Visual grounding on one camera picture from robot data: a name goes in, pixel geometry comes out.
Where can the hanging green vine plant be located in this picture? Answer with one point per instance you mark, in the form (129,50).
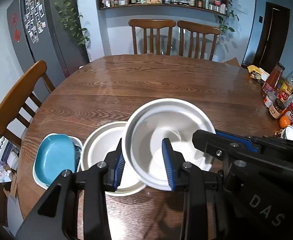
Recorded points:
(70,20)

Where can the wooden chair at left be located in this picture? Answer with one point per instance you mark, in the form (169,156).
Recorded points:
(16,98)

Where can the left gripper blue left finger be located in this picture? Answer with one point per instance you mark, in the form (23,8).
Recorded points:
(116,163)

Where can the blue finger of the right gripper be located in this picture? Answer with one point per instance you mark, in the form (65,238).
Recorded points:
(249,145)
(214,145)

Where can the white decorated dish on trivet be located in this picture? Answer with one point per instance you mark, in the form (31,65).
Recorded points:
(287,133)

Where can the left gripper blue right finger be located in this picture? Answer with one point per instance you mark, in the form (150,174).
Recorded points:
(173,160)

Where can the dark wooden door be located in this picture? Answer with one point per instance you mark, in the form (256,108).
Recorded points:
(273,36)

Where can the wooden chair back left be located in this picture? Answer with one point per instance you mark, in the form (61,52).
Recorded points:
(152,34)

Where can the wooden bead trivet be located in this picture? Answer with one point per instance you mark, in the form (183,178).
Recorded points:
(278,133)

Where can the small clear plastic jar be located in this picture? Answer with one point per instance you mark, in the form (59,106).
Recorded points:
(269,99)

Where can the grey refrigerator with magnets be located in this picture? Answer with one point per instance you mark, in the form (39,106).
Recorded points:
(37,34)

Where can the small patterned square plate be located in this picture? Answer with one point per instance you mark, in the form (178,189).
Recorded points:
(75,149)

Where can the large white bowl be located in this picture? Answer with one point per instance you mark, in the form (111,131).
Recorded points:
(104,145)

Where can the wooden chair back right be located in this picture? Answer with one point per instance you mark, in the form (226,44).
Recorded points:
(197,40)

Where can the red sauce bottle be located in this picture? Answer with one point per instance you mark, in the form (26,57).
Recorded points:
(271,83)

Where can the green plant at right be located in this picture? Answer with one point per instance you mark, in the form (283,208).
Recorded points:
(228,14)

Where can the orange fruit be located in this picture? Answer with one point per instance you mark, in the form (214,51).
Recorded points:
(284,122)

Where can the red lid jar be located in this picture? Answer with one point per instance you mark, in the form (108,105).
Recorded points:
(289,112)

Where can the wooden chair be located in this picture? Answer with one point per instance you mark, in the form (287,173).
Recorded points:
(152,34)
(16,98)
(197,40)

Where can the blue square dish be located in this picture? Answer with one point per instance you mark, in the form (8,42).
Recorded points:
(54,157)

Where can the brown sauce glass jar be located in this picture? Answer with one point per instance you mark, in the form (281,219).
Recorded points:
(276,109)

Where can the yellow snack packet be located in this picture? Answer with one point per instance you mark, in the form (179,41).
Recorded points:
(257,74)

